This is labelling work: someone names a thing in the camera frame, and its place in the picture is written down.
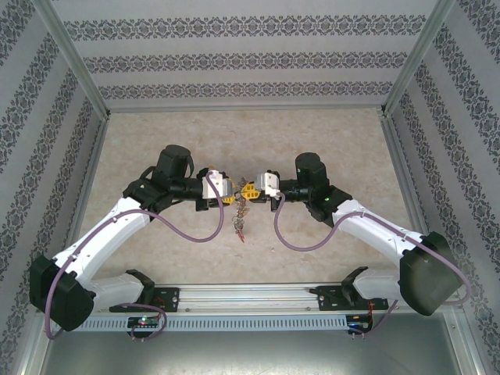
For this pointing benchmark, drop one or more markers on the large metal keyring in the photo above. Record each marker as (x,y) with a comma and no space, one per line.
(241,213)

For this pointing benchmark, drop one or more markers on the red key tag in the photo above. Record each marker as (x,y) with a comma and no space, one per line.
(241,236)

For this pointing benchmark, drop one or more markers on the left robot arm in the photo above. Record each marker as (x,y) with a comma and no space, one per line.
(101,230)

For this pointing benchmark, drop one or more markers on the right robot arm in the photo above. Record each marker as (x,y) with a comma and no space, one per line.
(375,230)

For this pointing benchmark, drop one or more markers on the left circuit board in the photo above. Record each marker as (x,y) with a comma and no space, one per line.
(142,322)

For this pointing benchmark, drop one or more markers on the circuit board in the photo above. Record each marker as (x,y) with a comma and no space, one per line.
(142,322)
(357,325)

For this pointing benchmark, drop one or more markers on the right circuit board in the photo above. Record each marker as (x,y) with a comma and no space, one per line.
(357,325)

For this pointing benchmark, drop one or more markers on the sheet metal tray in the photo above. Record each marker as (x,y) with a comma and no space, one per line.
(250,355)

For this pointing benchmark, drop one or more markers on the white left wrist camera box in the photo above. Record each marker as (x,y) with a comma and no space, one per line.
(213,183)

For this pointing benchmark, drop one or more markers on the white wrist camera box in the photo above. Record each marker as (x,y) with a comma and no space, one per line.
(267,183)
(213,183)

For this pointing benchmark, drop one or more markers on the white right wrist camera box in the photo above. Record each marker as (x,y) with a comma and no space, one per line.
(267,183)

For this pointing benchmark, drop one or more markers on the aluminium back rail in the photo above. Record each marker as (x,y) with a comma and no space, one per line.
(246,108)

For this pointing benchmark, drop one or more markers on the aluminium side rail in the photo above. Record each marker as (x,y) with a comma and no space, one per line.
(93,156)
(399,156)

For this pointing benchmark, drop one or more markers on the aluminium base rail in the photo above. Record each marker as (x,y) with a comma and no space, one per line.
(250,297)

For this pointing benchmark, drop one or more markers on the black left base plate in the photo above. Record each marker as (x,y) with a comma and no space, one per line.
(170,298)

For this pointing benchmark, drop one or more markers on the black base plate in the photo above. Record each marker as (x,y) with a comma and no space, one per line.
(170,298)
(328,298)

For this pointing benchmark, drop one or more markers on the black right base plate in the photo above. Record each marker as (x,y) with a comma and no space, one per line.
(328,298)

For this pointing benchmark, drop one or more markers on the aluminium frame post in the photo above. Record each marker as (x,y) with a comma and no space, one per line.
(74,58)
(415,58)

